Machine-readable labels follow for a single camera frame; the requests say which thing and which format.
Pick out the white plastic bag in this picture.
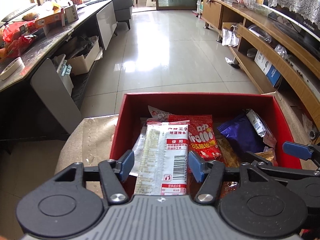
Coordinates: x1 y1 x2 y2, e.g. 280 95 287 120
221 27 239 48

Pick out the dark long coffee table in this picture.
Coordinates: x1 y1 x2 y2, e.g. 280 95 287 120
0 0 118 136

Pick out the red plastic bag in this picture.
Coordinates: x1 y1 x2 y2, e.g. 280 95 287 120
2 20 38 56

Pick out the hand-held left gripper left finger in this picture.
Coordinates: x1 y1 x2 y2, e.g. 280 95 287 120
54 150 135 204

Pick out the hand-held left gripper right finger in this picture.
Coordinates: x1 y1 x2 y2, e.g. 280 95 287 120
188 151 265 204

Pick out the small grey box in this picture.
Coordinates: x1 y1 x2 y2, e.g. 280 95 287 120
64 4 79 26

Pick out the white red snack packet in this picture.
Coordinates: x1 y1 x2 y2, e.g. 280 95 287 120
134 119 190 197

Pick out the red candy packet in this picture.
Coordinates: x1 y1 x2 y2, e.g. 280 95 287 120
168 114 224 161

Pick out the yellow snack packet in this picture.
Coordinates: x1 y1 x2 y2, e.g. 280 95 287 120
255 147 276 161

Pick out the white ashtray dish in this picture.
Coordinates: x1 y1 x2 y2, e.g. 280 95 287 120
0 57 26 81

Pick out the wooden television cabinet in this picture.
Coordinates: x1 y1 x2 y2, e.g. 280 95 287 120
201 0 320 136

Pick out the grey snack packet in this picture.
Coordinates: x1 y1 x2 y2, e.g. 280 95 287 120
130 134 148 174

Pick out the grey sofa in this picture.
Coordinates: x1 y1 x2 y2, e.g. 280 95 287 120
110 0 134 29

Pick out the flat orange box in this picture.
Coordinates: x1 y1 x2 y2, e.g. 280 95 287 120
35 9 64 29

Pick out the orange snack packet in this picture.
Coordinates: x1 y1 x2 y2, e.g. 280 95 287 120
216 135 242 168

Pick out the television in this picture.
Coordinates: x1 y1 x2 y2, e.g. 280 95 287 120
262 0 320 46

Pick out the white storage box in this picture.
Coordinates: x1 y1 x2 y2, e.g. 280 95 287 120
51 54 74 97

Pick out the blue white box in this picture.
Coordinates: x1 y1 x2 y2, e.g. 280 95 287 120
254 50 283 86

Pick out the white packet with red logo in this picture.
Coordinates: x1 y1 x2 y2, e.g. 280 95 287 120
147 105 171 122

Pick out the purple snack packet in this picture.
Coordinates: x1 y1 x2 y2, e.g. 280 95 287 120
216 112 265 156

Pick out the red cardboard box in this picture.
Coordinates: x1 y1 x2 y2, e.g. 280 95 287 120
110 92 302 196

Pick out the open cardboard box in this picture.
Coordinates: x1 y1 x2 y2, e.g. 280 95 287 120
67 40 101 76

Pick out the crumpled wrapper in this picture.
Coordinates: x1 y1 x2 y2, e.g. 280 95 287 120
225 57 241 69

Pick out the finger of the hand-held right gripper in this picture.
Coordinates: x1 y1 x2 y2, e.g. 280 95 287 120
282 141 320 160
246 151 320 180

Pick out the beige floral tablecloth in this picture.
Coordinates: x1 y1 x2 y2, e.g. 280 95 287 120
55 91 320 188

